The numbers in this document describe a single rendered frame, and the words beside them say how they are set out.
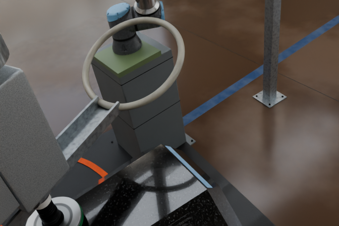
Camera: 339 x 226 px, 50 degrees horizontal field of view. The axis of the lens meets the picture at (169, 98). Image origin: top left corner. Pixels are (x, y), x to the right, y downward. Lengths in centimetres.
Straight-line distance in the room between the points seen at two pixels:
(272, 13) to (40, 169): 199
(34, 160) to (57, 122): 223
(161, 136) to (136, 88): 51
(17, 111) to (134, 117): 136
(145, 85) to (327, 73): 182
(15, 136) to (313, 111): 245
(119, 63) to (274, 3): 116
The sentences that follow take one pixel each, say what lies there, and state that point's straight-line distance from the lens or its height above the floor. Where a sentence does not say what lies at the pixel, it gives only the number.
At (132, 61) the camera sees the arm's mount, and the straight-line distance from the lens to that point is 220.
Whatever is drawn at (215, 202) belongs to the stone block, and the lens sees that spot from 154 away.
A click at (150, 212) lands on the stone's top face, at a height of 83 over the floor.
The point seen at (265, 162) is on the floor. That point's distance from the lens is 269.
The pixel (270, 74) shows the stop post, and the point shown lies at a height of 28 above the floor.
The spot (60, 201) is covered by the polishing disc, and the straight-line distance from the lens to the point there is 157.
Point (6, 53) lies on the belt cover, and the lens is 105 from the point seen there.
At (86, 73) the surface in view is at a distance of 169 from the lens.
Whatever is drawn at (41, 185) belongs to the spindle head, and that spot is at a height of 118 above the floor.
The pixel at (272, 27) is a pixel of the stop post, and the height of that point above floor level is 69.
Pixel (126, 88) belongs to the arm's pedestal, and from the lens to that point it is 222.
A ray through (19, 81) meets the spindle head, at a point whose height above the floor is 152.
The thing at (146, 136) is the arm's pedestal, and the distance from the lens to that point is 251.
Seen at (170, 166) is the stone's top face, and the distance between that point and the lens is 161.
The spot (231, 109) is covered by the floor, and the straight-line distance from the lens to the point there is 308.
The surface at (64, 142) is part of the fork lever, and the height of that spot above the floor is 108.
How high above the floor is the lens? 204
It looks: 39 degrees down
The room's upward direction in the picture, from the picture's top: 11 degrees counter-clockwise
